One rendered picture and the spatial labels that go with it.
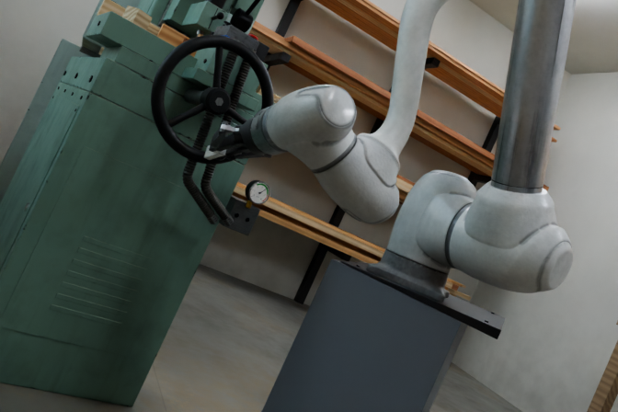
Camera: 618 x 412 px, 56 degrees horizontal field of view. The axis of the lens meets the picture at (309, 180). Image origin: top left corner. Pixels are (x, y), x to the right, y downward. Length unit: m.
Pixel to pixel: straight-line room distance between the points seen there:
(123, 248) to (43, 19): 2.60
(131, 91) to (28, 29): 2.52
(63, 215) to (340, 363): 0.72
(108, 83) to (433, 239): 0.83
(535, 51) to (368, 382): 0.72
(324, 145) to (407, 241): 0.42
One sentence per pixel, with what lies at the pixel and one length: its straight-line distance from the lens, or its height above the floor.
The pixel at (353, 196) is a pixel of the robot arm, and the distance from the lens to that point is 1.01.
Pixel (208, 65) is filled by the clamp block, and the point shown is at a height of 0.88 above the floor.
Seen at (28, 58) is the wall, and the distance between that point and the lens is 3.93.
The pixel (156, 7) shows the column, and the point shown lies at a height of 1.03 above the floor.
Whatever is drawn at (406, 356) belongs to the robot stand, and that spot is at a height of 0.49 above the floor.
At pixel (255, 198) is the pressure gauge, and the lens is 1.53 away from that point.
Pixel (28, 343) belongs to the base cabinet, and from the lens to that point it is 1.58.
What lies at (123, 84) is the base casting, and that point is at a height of 0.76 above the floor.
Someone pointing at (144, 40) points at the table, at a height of 0.88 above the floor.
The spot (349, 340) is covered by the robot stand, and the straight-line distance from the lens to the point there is 1.26.
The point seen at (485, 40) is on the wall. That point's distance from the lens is 5.02.
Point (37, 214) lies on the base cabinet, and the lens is 1.47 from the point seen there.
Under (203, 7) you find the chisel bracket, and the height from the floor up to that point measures 1.05.
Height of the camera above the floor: 0.68
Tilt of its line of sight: 2 degrees up
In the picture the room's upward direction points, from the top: 25 degrees clockwise
